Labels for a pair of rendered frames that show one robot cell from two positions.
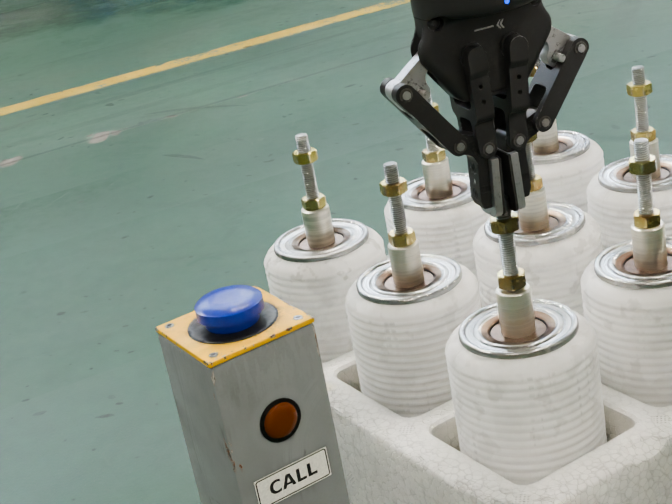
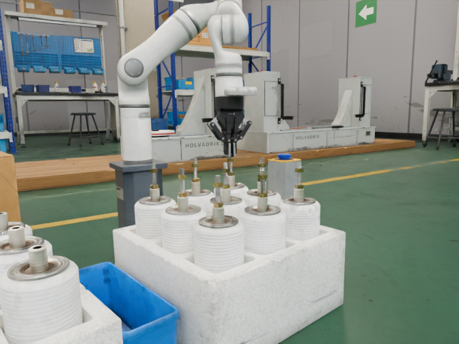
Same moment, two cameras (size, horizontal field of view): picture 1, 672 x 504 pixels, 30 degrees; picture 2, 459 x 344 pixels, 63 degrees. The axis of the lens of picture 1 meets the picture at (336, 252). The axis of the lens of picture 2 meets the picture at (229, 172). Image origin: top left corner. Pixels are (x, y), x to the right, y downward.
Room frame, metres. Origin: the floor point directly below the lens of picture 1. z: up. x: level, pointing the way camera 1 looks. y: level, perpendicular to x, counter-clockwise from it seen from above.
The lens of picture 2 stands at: (1.69, -0.31, 0.46)
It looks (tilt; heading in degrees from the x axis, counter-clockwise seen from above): 9 degrees down; 168
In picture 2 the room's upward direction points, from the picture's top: 1 degrees counter-clockwise
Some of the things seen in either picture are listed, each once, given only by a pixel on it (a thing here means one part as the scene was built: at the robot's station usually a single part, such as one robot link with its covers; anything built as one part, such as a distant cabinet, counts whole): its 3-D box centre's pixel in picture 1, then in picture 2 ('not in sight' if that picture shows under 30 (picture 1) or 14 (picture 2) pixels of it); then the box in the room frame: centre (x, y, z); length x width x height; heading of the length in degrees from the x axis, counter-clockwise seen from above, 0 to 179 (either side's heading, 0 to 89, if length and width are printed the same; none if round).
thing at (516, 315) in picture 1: (515, 311); (231, 181); (0.71, -0.10, 0.26); 0.02 x 0.02 x 0.03
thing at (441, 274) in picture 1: (409, 280); (261, 192); (0.81, -0.05, 0.25); 0.08 x 0.08 x 0.01
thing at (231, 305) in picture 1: (231, 313); (284, 157); (0.66, 0.07, 0.32); 0.04 x 0.04 x 0.02
